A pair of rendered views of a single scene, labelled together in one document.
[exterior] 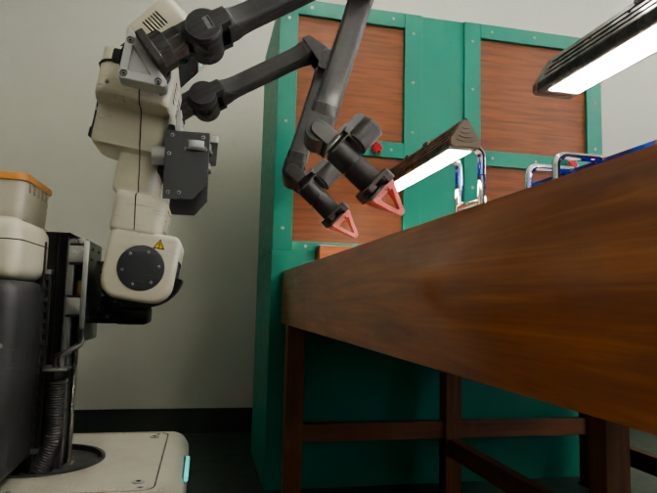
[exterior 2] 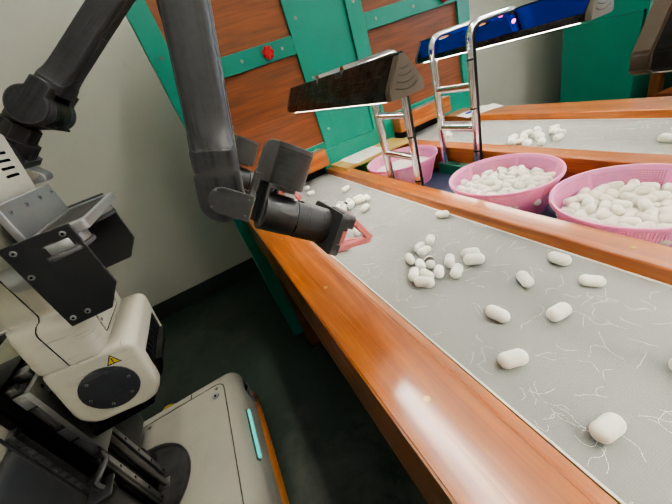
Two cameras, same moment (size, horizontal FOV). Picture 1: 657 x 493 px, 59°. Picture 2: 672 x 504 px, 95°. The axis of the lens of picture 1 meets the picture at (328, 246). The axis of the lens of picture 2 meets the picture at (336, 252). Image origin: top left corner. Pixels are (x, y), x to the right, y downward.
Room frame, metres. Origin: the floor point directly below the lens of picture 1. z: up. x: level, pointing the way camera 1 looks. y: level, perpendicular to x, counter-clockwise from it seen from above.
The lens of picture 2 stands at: (0.78, -0.06, 1.12)
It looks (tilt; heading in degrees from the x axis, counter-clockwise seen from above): 29 degrees down; 356
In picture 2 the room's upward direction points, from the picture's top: 20 degrees counter-clockwise
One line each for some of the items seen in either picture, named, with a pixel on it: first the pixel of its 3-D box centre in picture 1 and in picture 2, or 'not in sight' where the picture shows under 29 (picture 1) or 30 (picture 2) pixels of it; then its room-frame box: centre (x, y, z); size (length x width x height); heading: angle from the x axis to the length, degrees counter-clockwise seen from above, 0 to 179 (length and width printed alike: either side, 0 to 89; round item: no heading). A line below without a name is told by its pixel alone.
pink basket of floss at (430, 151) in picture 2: not in sight; (403, 169); (1.89, -0.50, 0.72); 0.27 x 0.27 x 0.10
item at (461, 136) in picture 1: (418, 161); (332, 90); (1.66, -0.26, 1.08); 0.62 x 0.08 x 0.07; 12
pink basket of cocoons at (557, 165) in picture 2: not in sight; (503, 189); (1.46, -0.59, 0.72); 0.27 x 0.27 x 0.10
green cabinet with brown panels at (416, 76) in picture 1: (423, 153); (306, 26); (2.46, -0.40, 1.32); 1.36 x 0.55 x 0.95; 102
